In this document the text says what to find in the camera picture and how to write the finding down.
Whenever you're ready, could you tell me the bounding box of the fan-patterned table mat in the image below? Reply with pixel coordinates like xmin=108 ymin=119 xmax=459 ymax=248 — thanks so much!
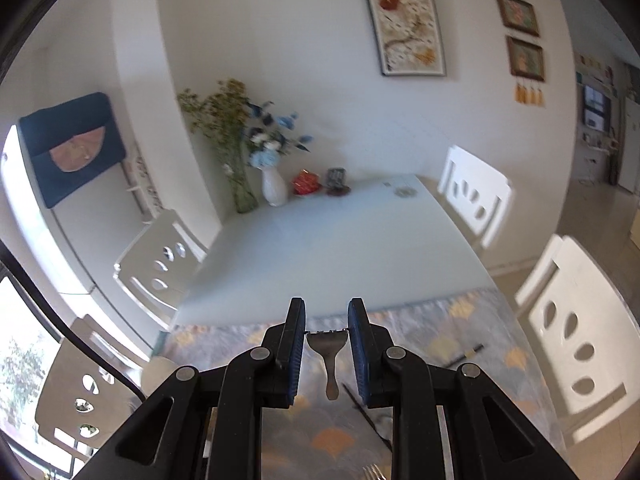
xmin=157 ymin=287 xmax=566 ymax=480

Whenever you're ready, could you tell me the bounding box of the white vase with blue flowers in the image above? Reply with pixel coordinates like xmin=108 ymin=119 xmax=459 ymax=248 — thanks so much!
xmin=242 ymin=100 xmax=313 ymax=207

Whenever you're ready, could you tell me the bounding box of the white refrigerator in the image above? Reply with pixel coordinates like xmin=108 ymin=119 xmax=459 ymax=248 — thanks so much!
xmin=617 ymin=95 xmax=640 ymax=196

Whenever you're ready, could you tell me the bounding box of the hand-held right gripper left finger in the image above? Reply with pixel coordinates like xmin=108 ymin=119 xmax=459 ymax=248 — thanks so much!
xmin=75 ymin=298 xmax=307 ymax=480

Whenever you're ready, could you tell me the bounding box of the white decorated wall panel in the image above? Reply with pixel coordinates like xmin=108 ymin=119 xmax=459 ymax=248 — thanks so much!
xmin=126 ymin=149 xmax=165 ymax=222

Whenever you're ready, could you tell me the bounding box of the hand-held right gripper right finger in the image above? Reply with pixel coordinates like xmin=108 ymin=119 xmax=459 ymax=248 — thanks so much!
xmin=349 ymin=297 xmax=586 ymax=480

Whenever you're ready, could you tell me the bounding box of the black cable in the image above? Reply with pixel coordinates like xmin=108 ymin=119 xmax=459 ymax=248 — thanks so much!
xmin=0 ymin=240 xmax=147 ymax=402

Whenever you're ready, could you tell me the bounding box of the glass vase with green stems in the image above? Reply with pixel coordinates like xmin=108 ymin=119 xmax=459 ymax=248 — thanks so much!
xmin=177 ymin=79 xmax=261 ymax=213

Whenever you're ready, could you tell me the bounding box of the window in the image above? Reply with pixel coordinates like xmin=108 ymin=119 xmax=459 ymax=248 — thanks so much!
xmin=0 ymin=270 xmax=76 ymax=480

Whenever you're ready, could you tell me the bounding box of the small framed picture with tassels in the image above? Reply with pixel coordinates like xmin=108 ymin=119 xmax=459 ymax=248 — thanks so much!
xmin=506 ymin=35 xmax=546 ymax=107

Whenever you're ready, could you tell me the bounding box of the black chopstick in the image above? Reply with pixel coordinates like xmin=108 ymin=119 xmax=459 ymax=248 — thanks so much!
xmin=341 ymin=382 xmax=396 ymax=453
xmin=442 ymin=342 xmax=485 ymax=368

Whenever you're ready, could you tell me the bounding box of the black phone stand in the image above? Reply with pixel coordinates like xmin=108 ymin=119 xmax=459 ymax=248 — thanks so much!
xmin=326 ymin=166 xmax=352 ymax=196

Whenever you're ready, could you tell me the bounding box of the white chair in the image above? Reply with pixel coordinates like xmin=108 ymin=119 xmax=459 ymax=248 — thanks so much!
xmin=34 ymin=314 xmax=151 ymax=461
xmin=112 ymin=209 xmax=210 ymax=331
xmin=436 ymin=144 xmax=514 ymax=250
xmin=514 ymin=234 xmax=640 ymax=448

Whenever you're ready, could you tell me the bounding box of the red lidded teacup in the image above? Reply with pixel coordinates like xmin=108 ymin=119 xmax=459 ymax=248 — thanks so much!
xmin=291 ymin=170 xmax=323 ymax=196

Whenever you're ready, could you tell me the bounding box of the large framed flower picture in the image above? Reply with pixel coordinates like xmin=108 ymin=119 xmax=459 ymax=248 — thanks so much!
xmin=357 ymin=0 xmax=447 ymax=78

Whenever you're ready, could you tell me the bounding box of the blue wall hanging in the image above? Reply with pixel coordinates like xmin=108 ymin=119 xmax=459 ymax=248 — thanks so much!
xmin=19 ymin=92 xmax=127 ymax=209

